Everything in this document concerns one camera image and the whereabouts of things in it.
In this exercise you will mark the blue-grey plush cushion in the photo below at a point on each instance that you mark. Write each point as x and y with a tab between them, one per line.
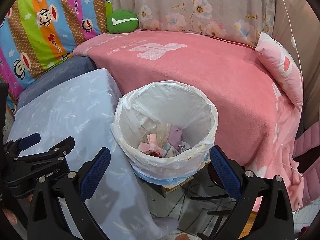
71	68

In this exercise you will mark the green plush toy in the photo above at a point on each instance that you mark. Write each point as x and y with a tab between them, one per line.
121	21

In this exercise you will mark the grey floral quilt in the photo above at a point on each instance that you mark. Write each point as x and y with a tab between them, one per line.
239	21

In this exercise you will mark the small pink printed pillow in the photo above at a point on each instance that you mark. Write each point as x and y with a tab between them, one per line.
280	64

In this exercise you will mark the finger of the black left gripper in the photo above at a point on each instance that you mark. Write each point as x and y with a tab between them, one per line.
14	148
46	162

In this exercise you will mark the white lined trash bin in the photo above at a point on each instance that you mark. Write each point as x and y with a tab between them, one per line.
178	104

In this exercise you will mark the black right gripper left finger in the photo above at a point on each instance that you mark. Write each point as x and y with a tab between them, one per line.
46	219

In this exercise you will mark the cream tulle mesh fabric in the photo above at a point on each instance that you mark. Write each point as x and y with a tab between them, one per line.
160	129

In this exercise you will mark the pink quilted garment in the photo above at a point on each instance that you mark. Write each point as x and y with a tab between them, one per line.
306	152

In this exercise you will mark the cardboard box under bin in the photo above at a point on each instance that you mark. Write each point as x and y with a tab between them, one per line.
165	190

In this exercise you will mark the pink blanket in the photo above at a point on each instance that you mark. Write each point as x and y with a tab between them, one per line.
257	121

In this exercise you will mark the colourful monkey-print pillow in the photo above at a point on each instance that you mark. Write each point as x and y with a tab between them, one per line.
37	35

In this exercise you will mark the dark red velvet scrunchie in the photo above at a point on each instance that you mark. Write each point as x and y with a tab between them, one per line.
154	153

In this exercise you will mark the pink striped cloth piece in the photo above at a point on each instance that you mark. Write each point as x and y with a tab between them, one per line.
151	145

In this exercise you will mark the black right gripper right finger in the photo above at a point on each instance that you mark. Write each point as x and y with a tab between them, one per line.
274	219

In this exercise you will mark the mauve purple cloth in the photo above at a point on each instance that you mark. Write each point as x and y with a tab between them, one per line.
175	137

